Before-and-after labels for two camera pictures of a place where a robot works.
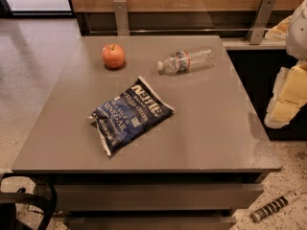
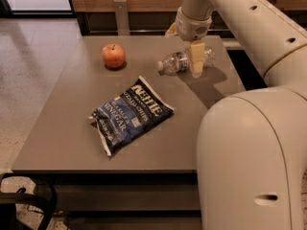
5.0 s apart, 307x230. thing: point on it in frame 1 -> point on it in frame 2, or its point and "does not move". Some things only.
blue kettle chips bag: [123, 118] does not move
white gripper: [297, 33] -> [193, 29]
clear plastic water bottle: [187, 61] does not move
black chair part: [43, 200] does not move
